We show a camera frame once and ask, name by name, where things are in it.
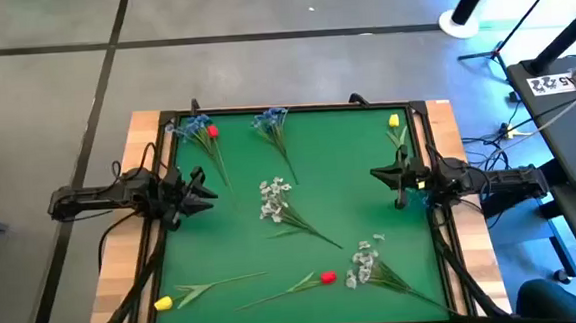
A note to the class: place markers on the black desk leg frame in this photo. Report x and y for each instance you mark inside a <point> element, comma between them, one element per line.
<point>554,171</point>

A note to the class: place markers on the white printed label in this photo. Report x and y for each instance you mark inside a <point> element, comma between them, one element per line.
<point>546,84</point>

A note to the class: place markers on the white artificial flower bunch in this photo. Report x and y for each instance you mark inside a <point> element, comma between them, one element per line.
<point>364,267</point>
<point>273,202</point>

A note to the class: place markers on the yellow artificial tulip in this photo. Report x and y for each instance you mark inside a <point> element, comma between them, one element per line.
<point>394,120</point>
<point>163,303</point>

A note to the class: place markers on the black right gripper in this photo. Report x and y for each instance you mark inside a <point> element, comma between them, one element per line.
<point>411,174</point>

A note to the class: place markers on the thin black tripod stand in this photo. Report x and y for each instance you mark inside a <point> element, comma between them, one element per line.
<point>497,48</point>

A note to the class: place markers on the blue artificial flower bunch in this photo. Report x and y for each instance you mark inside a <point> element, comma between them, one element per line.
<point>193,126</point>
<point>270,120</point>

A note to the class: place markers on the black clamp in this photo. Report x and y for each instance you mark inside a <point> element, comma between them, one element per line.
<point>358,98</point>
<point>195,107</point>

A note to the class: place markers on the black metal table frame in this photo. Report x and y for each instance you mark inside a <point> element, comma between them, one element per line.
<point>290,107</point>

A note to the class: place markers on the thick black slanted pole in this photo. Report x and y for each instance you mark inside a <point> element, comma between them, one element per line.
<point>566,36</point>

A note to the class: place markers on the yellow plug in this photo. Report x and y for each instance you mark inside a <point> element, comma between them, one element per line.
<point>507,131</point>

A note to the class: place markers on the red artificial tulip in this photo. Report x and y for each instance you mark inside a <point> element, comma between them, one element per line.
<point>213,131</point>
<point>328,277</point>

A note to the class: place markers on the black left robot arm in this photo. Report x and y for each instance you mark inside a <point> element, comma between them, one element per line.
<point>95,196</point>

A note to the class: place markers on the green table mat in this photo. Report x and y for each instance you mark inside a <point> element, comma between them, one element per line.
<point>344,178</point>

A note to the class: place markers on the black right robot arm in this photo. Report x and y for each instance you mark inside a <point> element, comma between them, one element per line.
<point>500,183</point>

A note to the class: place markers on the person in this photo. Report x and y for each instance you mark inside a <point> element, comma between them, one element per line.
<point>552,300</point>

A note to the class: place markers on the black caster wheel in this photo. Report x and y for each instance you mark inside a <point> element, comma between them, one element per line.
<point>561,276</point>

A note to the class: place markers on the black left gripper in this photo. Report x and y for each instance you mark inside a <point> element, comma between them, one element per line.
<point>172,198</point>

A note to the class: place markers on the slanted pole with round base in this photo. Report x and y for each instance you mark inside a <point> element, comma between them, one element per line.
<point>460,23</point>

